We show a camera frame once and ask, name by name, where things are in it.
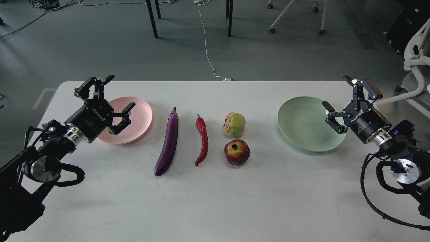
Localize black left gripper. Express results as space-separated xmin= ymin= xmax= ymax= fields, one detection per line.
xmin=65 ymin=75 xmax=136 ymax=144

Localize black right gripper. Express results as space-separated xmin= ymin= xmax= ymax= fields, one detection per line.
xmin=321 ymin=76 xmax=392 ymax=144

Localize purple eggplant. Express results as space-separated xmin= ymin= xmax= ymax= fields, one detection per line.
xmin=154 ymin=106 xmax=179 ymax=177

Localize red chili pepper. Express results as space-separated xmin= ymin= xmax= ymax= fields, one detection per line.
xmin=195 ymin=114 xmax=209 ymax=167

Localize green pink guava fruit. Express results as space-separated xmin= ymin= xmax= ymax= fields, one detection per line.
xmin=223 ymin=112 xmax=246 ymax=137

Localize red pomegranate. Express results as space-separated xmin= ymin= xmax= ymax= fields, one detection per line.
xmin=224 ymin=139 xmax=251 ymax=166

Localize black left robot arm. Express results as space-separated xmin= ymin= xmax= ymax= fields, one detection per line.
xmin=0 ymin=75 xmax=135 ymax=242

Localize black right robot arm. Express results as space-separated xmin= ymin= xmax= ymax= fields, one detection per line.
xmin=321 ymin=76 xmax=429 ymax=231

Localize pink plate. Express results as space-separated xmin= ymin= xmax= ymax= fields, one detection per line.
xmin=98 ymin=96 xmax=153 ymax=145

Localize green plate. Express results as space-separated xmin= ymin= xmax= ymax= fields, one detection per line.
xmin=277 ymin=96 xmax=346 ymax=153

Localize white office chair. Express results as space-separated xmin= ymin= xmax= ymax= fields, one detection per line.
xmin=373 ymin=19 xmax=430 ymax=118

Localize white rolling chair base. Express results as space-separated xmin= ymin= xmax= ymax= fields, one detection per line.
xmin=267 ymin=0 xmax=328 ymax=35

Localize black cabinet on wheels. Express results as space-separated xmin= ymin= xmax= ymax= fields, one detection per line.
xmin=386 ymin=0 xmax=430 ymax=54

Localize black table legs left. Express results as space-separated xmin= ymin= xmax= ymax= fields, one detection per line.
xmin=146 ymin=0 xmax=161 ymax=38

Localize black table legs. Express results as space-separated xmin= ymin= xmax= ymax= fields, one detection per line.
xmin=225 ymin=0 xmax=234 ymax=37
xmin=146 ymin=0 xmax=161 ymax=38

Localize black table legs right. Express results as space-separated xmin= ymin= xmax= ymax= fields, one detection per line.
xmin=225 ymin=0 xmax=234 ymax=37

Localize black floor cables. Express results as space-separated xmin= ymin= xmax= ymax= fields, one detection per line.
xmin=0 ymin=0 xmax=81 ymax=39

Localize white floor cable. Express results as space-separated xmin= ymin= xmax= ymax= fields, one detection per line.
xmin=193 ymin=0 xmax=232 ymax=82

